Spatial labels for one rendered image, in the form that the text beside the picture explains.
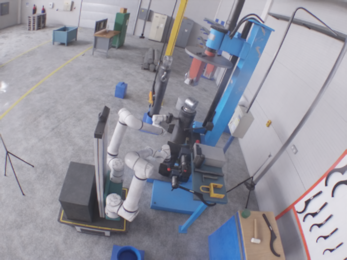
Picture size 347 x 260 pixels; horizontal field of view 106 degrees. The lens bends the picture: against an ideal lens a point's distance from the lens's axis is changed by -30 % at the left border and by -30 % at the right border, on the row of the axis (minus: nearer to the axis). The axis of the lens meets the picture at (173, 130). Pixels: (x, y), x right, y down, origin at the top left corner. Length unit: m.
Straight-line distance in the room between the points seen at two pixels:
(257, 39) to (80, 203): 2.58
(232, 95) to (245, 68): 0.38
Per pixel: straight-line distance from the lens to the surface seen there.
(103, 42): 7.98
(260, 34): 2.19
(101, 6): 13.64
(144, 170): 1.48
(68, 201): 2.13
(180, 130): 2.56
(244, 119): 2.81
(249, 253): 2.24
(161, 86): 3.68
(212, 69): 2.36
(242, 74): 2.26
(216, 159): 2.37
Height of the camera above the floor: 2.70
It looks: 37 degrees down
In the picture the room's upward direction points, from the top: 19 degrees clockwise
